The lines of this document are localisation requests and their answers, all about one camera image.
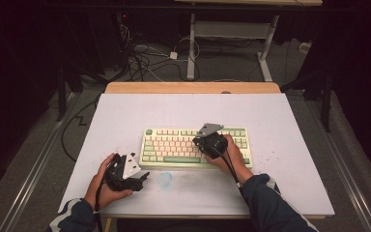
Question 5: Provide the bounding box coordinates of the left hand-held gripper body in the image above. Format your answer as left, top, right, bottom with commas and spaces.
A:
104, 152, 145, 192

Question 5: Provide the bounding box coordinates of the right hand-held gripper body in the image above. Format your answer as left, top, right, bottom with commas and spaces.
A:
191, 122, 230, 160

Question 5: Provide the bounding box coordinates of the cream green pink keyboard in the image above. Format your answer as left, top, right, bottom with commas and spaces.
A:
138, 126, 254, 171

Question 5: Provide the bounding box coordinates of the person's right hand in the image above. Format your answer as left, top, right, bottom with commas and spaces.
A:
205, 133, 255, 186

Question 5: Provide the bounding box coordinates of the person's left hand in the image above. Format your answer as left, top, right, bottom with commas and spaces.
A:
84, 153, 133, 211

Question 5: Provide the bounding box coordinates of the white table mat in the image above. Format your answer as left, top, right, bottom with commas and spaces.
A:
57, 92, 336, 218

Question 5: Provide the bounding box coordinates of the white-framed desk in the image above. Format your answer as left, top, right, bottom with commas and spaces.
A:
173, 0, 324, 82

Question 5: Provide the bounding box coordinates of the black metal stand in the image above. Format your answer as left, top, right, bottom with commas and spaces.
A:
281, 72, 333, 133

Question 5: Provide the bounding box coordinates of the right hand-held gripper cable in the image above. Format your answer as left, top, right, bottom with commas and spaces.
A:
206, 143, 246, 201

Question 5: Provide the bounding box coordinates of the hand-held gripper cable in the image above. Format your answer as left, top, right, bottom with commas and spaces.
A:
206, 143, 246, 201
94, 160, 117, 232

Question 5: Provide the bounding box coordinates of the left hand-held gripper cable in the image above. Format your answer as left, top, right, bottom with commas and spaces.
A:
94, 160, 117, 232

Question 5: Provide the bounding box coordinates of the long black floor cable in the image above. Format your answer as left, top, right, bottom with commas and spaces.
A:
60, 93, 102, 162

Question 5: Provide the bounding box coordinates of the tangle of floor cables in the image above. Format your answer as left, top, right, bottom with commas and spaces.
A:
117, 23, 204, 83

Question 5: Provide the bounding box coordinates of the metal floor rail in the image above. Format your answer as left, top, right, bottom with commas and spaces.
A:
0, 92, 80, 232
303, 101, 371, 232

